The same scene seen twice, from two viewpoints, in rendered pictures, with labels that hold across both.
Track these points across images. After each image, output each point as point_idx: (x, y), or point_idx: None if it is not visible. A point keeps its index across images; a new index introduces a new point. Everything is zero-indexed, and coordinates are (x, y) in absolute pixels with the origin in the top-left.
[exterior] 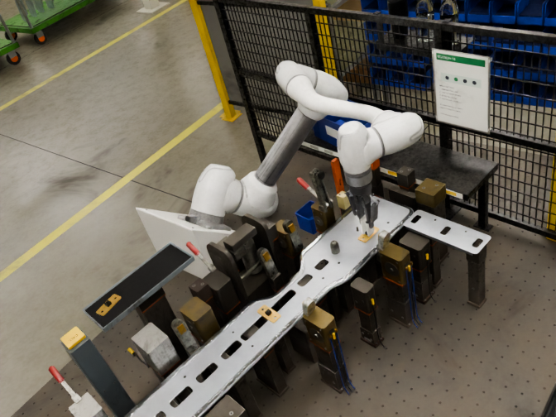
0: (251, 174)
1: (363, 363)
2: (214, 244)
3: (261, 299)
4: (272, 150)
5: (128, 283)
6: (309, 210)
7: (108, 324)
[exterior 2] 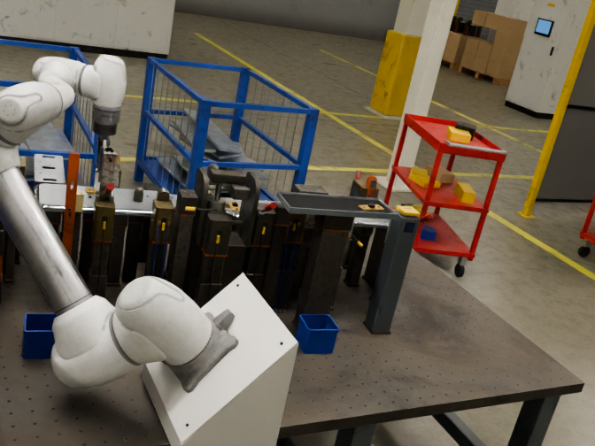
0: (93, 300)
1: (166, 255)
2: (254, 177)
3: (230, 211)
4: (60, 244)
5: (347, 209)
6: (30, 345)
7: (374, 198)
